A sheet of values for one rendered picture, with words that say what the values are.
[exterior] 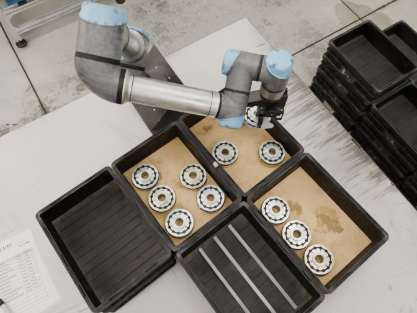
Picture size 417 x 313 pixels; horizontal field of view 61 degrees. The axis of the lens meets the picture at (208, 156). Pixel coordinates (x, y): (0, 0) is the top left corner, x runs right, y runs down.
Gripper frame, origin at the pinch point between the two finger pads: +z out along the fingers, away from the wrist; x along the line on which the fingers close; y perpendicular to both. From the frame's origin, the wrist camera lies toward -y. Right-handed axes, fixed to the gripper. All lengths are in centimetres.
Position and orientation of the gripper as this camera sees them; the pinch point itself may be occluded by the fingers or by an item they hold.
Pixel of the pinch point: (256, 122)
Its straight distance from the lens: 130.0
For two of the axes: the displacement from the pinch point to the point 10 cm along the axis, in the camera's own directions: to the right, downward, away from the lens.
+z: 0.0, 4.0, 9.1
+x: 0.6, -9.1, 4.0
